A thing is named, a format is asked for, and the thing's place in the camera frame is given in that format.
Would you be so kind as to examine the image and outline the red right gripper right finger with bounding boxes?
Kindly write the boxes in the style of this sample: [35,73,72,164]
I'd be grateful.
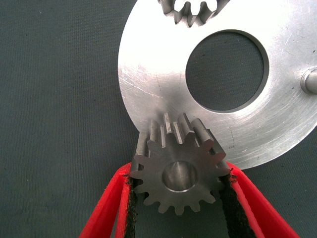
[217,161,301,238]

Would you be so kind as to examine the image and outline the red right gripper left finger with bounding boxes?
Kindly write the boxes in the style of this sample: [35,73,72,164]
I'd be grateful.
[79,162,140,238]

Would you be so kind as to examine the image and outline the small steel planetary gear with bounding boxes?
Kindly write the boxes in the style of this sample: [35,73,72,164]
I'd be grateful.
[160,0,230,28]
[130,112,231,216]

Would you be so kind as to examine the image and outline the round metal carrier plate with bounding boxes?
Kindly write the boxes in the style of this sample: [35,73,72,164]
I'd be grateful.
[117,0,317,171]

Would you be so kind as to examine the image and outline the dark grey table cloth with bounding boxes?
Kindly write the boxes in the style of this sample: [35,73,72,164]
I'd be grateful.
[0,0,317,238]

